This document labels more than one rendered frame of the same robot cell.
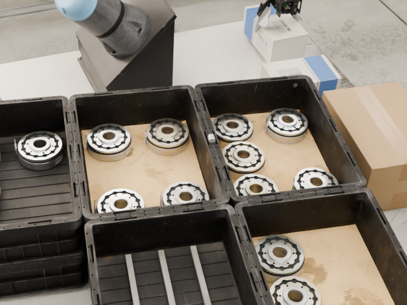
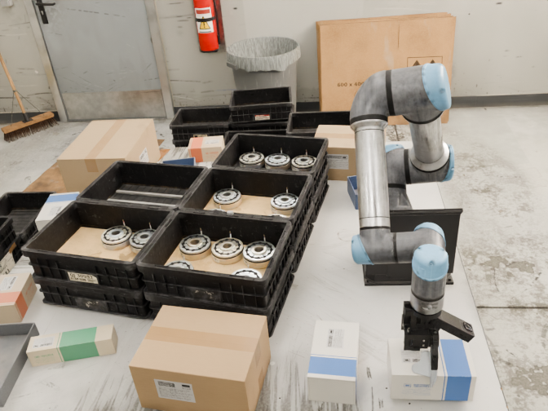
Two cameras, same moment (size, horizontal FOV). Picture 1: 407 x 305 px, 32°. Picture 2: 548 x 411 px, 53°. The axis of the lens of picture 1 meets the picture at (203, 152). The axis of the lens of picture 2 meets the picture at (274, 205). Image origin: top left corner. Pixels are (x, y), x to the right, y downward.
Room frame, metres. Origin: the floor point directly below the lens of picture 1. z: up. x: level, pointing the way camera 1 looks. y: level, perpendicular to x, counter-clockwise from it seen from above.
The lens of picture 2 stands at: (2.11, -1.17, 1.88)
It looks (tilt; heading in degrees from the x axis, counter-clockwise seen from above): 32 degrees down; 124
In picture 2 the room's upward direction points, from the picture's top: 5 degrees counter-clockwise
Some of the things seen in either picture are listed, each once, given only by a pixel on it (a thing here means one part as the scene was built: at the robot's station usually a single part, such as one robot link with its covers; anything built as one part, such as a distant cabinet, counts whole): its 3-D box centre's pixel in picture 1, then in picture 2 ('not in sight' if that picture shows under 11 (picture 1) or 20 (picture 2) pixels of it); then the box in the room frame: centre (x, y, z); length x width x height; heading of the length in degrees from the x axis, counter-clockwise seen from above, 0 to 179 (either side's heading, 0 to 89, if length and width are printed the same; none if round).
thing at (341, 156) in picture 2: not in sight; (349, 152); (1.21, 0.79, 0.78); 0.30 x 0.22 x 0.16; 18
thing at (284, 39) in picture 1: (274, 32); (429, 369); (1.88, -0.19, 0.76); 0.20 x 0.12 x 0.09; 26
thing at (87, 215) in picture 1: (143, 148); (247, 193); (1.13, 0.13, 0.92); 0.40 x 0.30 x 0.02; 15
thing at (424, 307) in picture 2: not in sight; (426, 299); (1.86, -0.20, 1.00); 0.08 x 0.08 x 0.05
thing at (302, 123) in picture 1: (287, 121); (245, 280); (1.33, -0.20, 0.86); 0.10 x 0.10 x 0.01
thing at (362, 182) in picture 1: (274, 135); (216, 245); (1.21, -0.16, 0.92); 0.40 x 0.30 x 0.02; 15
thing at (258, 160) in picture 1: (243, 156); (227, 247); (1.19, -0.09, 0.86); 0.10 x 0.10 x 0.01
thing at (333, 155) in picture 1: (271, 151); (218, 258); (1.21, -0.16, 0.87); 0.40 x 0.30 x 0.11; 15
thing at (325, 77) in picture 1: (298, 83); (334, 360); (1.65, -0.26, 0.74); 0.20 x 0.12 x 0.09; 111
